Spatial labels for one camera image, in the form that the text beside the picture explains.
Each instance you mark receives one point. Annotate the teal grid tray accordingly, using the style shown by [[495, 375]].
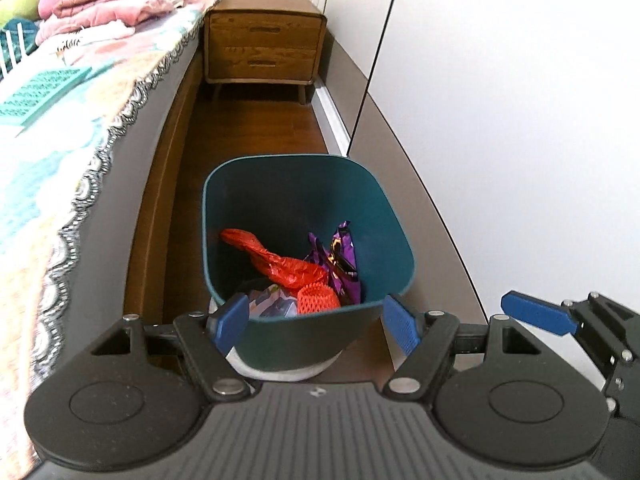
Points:
[[40, 95]]

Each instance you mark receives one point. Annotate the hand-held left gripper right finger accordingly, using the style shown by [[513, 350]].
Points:
[[401, 325]]

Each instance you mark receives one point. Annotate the white cushioned wooden stool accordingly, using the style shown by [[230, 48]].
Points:
[[295, 367]]

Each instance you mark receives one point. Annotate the wooden bed frame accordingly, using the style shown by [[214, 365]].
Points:
[[165, 200]]

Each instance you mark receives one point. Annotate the white wardrobe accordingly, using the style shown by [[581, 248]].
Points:
[[500, 85]]

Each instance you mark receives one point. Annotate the grey mattress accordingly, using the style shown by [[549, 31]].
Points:
[[130, 170]]

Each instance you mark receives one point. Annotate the bed with floral blanket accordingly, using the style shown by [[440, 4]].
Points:
[[75, 125]]

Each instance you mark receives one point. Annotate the white printed shirt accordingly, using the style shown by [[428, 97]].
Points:
[[95, 35]]

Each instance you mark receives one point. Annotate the white plastic tube rack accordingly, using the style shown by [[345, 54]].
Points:
[[12, 50]]

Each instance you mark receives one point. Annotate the red plastic bag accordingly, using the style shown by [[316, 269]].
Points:
[[280, 265]]

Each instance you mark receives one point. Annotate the teal quilt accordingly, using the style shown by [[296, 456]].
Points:
[[17, 30]]

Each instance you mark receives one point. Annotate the crumpled white printed wrapper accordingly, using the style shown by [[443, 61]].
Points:
[[272, 302]]

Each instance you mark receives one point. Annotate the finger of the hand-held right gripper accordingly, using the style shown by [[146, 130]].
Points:
[[537, 312]]

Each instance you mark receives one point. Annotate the red foam net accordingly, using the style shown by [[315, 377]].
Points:
[[320, 299]]

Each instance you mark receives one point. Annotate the purple chip bag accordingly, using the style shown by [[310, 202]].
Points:
[[346, 250], [340, 285]]

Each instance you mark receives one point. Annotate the teal trash bin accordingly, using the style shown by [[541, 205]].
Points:
[[300, 200]]

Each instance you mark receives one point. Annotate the green pillow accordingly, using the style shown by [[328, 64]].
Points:
[[20, 0]]

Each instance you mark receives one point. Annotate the light pink folded garment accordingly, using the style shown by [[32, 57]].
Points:
[[115, 10]]

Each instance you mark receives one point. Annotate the wooden nightstand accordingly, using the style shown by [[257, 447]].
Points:
[[265, 40]]

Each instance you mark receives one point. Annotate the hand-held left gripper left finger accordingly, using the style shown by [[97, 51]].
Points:
[[231, 322]]

